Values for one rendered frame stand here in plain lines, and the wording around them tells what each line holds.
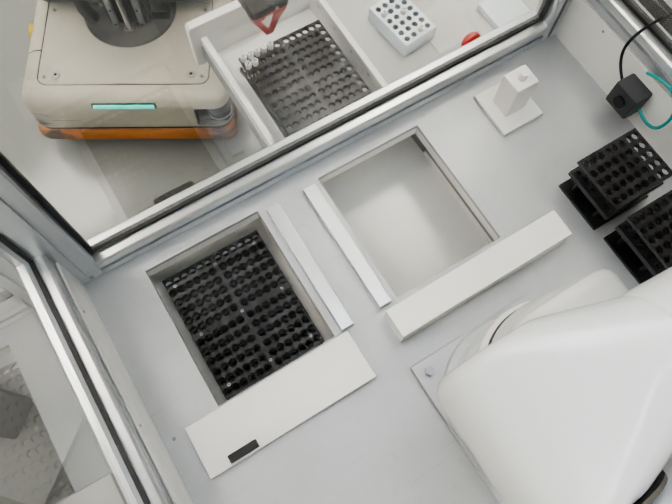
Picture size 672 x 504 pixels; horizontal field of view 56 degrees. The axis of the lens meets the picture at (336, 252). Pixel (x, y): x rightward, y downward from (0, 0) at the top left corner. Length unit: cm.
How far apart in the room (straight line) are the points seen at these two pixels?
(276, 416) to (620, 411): 60
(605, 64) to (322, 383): 73
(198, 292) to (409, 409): 38
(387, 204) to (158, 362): 49
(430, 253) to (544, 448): 77
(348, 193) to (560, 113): 40
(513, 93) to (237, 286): 55
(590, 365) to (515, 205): 69
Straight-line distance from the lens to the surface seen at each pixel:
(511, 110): 115
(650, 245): 105
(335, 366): 96
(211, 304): 105
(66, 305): 90
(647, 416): 44
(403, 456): 96
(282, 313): 103
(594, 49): 124
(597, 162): 107
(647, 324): 45
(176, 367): 99
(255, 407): 95
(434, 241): 117
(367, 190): 119
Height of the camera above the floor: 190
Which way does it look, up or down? 70 degrees down
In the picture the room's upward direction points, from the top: 4 degrees clockwise
